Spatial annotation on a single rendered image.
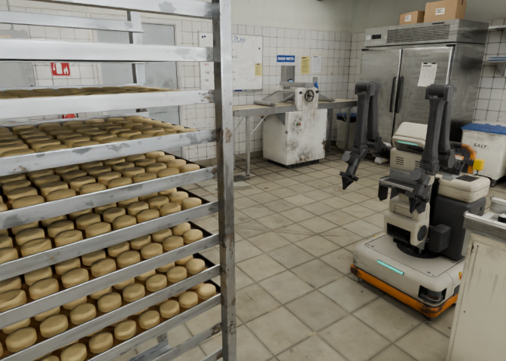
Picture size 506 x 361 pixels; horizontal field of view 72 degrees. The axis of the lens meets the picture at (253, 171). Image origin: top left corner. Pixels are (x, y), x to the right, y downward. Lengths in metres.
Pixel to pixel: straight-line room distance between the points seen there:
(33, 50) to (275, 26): 5.52
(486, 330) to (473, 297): 0.14
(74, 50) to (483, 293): 1.64
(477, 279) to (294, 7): 5.33
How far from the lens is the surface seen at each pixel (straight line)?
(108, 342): 0.93
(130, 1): 0.74
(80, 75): 4.83
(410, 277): 2.42
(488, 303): 1.77
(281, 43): 6.13
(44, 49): 0.68
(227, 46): 0.80
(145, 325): 0.96
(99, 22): 1.15
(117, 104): 0.71
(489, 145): 5.32
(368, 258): 2.56
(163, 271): 0.99
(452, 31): 5.29
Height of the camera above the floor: 1.47
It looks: 16 degrees down
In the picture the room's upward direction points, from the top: straight up
